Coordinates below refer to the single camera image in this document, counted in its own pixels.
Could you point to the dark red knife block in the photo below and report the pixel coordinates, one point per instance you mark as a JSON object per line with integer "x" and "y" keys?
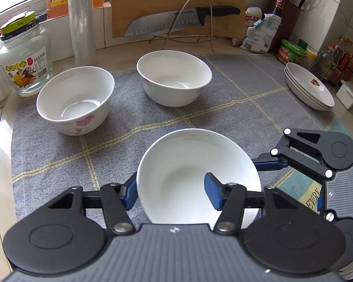
{"x": 291, "y": 26}

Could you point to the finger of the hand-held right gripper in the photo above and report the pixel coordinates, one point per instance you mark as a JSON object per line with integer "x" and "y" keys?
{"x": 267, "y": 164}
{"x": 319, "y": 202}

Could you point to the white blue printed plastic bag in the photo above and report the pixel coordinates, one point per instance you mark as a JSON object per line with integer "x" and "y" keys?
{"x": 261, "y": 38}

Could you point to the glass jar green lid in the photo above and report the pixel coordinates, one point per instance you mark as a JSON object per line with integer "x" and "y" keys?
{"x": 26, "y": 61}

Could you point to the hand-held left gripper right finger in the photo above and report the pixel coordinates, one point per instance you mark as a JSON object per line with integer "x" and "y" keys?
{"x": 213, "y": 191}

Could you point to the grey teal checked table cloth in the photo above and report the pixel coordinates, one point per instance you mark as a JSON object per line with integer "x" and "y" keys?
{"x": 238, "y": 117}

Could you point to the white bowl pink flowers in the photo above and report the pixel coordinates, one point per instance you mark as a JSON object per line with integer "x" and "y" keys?
{"x": 173, "y": 73}
{"x": 179, "y": 167}
{"x": 73, "y": 94}

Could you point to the clear oil bottle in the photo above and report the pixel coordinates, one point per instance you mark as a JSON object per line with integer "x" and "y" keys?
{"x": 323, "y": 63}

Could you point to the sauce jar green lid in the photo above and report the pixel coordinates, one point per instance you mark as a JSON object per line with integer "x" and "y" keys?
{"x": 291, "y": 51}

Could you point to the green cap bottle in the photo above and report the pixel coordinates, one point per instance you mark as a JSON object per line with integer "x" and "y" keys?
{"x": 303, "y": 44}

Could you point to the dark soy sauce bottle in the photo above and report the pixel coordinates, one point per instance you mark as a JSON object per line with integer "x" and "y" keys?
{"x": 281, "y": 1}

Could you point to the spice jar yellow lid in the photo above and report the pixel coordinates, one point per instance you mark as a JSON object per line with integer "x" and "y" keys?
{"x": 309, "y": 60}

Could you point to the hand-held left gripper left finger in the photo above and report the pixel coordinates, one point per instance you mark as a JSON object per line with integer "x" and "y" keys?
{"x": 131, "y": 192}

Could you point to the green binder clip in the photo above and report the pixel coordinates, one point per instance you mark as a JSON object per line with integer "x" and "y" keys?
{"x": 257, "y": 23}

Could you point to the white plastic box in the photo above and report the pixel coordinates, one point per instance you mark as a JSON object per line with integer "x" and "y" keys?
{"x": 348, "y": 94}

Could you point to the clear plastic film roll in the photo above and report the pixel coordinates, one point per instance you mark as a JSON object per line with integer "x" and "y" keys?
{"x": 82, "y": 20}

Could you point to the white orange paper bag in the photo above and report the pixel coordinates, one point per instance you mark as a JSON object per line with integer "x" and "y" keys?
{"x": 253, "y": 16}

